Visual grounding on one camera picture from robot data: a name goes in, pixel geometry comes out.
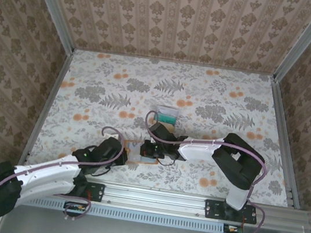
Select black connector board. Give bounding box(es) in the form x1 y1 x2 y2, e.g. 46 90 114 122
62 201 91 220

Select white grey card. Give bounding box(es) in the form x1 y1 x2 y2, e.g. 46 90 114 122
155 104 180 118

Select aluminium table edge rail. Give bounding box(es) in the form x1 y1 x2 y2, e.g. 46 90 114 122
23 45 76 177
253 77 311 211

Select grey slotted cable duct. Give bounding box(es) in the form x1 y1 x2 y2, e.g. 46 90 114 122
18 192 227 233

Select light blue card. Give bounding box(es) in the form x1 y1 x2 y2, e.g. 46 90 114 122
129 144 158 165

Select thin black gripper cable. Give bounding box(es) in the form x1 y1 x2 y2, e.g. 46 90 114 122
85 161 111 180
155 155 178 169

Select teal card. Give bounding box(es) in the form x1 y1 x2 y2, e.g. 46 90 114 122
154 112 178 126

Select thin black left gripper cable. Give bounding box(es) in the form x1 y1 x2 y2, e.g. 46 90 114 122
85 161 111 180

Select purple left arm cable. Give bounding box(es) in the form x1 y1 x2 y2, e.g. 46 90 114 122
0 110 130 233

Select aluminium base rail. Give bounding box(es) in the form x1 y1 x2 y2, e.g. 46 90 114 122
2 166 311 233

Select aluminium frame post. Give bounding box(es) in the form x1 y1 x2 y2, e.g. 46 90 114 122
272 0 311 88
13 0 83 56

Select clear orange-edged card holder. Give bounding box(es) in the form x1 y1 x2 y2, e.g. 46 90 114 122
121 139 161 168

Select thin black right gripper cable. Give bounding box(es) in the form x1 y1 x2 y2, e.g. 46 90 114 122
155 155 178 169

